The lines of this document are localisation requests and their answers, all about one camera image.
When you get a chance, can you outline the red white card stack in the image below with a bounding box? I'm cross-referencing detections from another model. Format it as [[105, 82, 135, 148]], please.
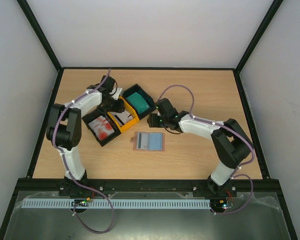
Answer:
[[88, 115, 115, 141]]

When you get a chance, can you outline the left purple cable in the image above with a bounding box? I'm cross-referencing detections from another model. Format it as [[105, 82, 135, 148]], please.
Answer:
[[51, 68, 115, 234]]

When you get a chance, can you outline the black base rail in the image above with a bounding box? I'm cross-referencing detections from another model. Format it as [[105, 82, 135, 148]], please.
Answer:
[[14, 178, 282, 198]]

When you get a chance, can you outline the yellow bin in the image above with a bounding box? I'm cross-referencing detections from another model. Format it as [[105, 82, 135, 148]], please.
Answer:
[[107, 96, 140, 133]]

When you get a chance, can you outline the white card with stripe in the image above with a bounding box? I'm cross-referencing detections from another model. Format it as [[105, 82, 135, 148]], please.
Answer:
[[136, 132, 150, 151]]

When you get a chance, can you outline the purple cable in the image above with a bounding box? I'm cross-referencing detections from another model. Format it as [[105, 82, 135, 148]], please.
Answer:
[[51, 68, 115, 234], [158, 84, 255, 216]]

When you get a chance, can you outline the black bin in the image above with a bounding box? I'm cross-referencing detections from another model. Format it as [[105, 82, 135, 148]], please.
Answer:
[[122, 84, 156, 120], [82, 109, 121, 147]]

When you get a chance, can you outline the black enclosure frame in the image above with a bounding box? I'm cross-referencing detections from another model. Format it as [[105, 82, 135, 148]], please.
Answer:
[[0, 0, 298, 240]]

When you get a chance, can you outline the white pink card stack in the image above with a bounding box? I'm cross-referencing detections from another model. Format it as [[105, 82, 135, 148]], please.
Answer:
[[113, 110, 134, 127]]

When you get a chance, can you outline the teal card stack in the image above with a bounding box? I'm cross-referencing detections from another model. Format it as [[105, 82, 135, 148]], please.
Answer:
[[126, 92, 150, 114]]

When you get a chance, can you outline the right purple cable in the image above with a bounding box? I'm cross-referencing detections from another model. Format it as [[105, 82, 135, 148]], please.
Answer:
[[158, 84, 255, 216]]

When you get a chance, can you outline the grey slotted cable duct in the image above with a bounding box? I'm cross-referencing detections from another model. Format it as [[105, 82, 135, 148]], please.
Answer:
[[21, 198, 211, 210]]

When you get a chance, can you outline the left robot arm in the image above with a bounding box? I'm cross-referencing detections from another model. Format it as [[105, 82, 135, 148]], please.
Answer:
[[46, 74, 124, 181]]

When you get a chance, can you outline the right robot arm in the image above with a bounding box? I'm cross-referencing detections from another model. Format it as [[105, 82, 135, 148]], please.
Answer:
[[147, 98, 256, 196]]

